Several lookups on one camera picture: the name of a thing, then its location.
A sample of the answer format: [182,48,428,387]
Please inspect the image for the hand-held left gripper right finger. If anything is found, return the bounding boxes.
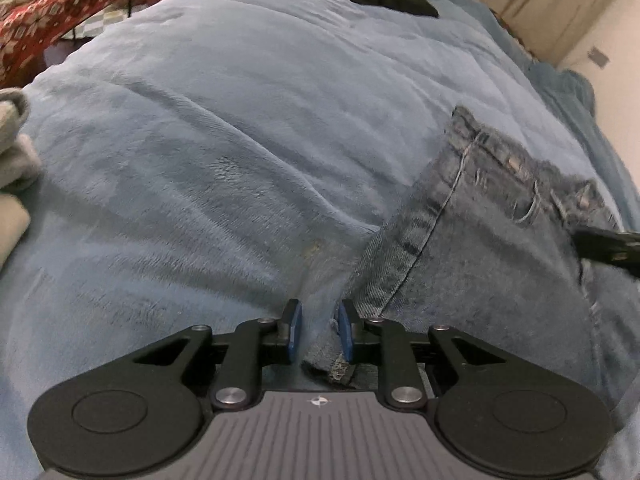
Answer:
[336,299,506,408]

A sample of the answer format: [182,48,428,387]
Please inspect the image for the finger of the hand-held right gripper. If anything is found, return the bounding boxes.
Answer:
[572,227,640,277]

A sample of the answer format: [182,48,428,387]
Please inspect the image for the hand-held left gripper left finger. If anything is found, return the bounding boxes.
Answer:
[132,299,304,411]

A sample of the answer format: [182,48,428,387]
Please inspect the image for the blue denim shorts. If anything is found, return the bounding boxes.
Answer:
[300,105,635,436]

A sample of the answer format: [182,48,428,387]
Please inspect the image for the blue fleece blanket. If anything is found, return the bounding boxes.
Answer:
[0,0,640,480]

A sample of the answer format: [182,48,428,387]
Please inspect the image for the beige curtain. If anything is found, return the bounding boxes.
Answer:
[460,0,633,68]

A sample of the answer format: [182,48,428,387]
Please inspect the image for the grey folded garment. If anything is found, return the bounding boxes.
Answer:
[0,87,43,267]

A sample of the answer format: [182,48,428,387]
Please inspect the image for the red patterned cloth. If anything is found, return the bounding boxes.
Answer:
[0,0,206,88]

